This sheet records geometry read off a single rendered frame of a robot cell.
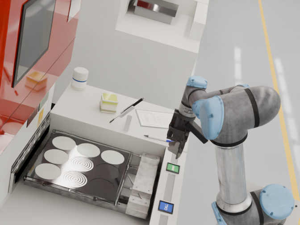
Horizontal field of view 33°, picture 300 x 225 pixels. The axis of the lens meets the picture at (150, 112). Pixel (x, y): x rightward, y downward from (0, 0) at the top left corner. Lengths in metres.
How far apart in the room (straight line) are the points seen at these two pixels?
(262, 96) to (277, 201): 0.42
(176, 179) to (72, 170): 0.42
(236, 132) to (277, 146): 3.22
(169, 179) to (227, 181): 0.51
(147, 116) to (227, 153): 0.95
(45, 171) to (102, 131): 0.36
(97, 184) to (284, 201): 0.72
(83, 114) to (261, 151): 2.45
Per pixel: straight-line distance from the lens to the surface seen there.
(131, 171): 2.26
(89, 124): 2.26
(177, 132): 1.99
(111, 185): 2.04
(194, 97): 1.85
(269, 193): 1.74
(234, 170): 1.57
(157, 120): 2.41
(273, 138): 4.78
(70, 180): 2.02
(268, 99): 1.46
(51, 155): 2.13
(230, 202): 1.67
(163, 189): 2.00
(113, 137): 2.27
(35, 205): 2.01
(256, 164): 4.29
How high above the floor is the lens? 2.14
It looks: 28 degrees down
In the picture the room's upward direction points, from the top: 16 degrees clockwise
